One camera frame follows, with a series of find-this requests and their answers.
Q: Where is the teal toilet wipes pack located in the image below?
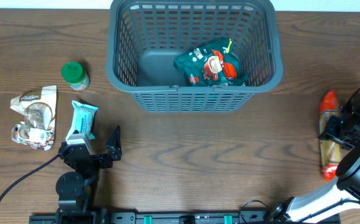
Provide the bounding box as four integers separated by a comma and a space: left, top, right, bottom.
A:
65, 100, 99, 140

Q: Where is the green lid seasoning jar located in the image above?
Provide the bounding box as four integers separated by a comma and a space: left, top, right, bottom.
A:
61, 62, 90, 91

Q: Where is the grey plastic basket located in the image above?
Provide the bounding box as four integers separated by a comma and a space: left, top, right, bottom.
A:
106, 0, 284, 113

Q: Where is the green coffee bag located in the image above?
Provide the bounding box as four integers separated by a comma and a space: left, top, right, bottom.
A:
173, 39, 247, 86

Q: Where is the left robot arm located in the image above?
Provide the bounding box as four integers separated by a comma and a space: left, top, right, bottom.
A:
55, 142, 113, 224

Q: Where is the beige brown snack bag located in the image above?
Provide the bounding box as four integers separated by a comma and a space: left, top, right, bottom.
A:
11, 85, 57, 151

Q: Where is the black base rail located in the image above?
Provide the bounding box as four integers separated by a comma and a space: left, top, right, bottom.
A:
29, 208, 341, 224

